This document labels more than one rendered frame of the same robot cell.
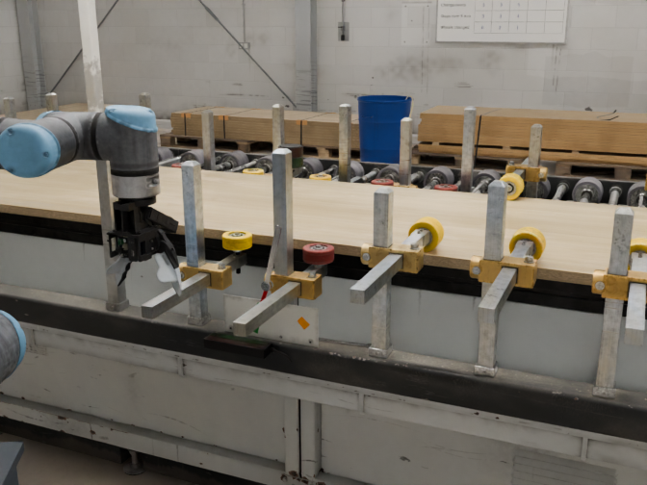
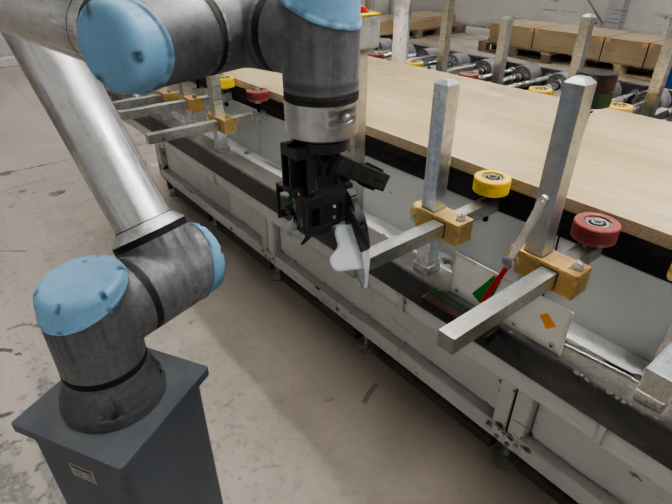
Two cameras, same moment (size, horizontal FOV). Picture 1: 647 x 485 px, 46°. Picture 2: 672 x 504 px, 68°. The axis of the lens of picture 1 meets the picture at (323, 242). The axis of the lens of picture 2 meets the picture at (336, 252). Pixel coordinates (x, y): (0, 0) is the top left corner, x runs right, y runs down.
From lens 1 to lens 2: 0.90 m
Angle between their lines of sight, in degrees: 30
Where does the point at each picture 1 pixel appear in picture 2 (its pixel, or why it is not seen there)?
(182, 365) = (403, 301)
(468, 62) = not seen: outside the picture
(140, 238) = (310, 204)
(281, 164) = (574, 101)
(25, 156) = (111, 56)
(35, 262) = not seen: hidden behind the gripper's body
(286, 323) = (524, 312)
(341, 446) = (559, 425)
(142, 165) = (323, 90)
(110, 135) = (277, 30)
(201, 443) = (421, 354)
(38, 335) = not seen: hidden behind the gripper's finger
